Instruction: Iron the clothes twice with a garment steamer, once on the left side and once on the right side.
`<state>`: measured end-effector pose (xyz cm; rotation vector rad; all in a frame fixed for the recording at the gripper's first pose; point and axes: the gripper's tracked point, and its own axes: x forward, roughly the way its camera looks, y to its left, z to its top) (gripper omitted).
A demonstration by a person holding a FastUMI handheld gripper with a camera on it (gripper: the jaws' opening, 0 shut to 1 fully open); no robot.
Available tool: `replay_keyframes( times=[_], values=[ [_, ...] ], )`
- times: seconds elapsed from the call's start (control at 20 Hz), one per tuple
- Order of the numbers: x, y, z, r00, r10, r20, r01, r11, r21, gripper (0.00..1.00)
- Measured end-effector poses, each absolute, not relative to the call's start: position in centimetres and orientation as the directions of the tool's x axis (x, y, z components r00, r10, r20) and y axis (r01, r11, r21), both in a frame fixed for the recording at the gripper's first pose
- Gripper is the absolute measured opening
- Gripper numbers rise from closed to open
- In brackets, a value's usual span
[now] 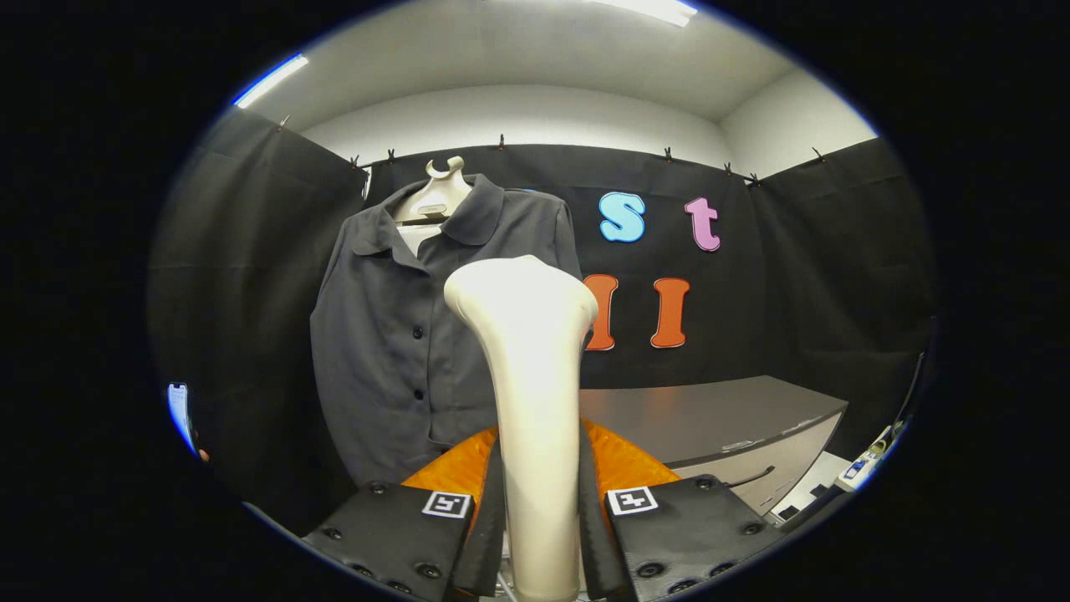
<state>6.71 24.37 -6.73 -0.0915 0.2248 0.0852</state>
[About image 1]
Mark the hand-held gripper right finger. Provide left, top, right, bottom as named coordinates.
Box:
left=577, top=416, right=787, bottom=602

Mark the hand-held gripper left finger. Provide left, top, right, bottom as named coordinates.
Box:
left=303, top=422, right=507, bottom=602

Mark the white garment steamer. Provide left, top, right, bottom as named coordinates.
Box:
left=443, top=255, right=600, bottom=602

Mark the dark grey button shirt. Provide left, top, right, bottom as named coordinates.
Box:
left=309, top=174, right=583, bottom=490

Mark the cream clothes hanger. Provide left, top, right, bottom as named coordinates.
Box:
left=393, top=156, right=473, bottom=252

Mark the grey drawer cabinet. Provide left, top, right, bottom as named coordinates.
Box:
left=579, top=375, right=849, bottom=517

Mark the white blue-labelled device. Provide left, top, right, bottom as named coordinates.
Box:
left=840, top=422, right=904, bottom=490

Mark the lit phone screen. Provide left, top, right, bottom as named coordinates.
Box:
left=167, top=383, right=197, bottom=457

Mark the row of black clips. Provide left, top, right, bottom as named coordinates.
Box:
left=276, top=117, right=827, bottom=186

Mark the narrow ceiling light panel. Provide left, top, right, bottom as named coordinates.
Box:
left=234, top=54, right=310, bottom=110

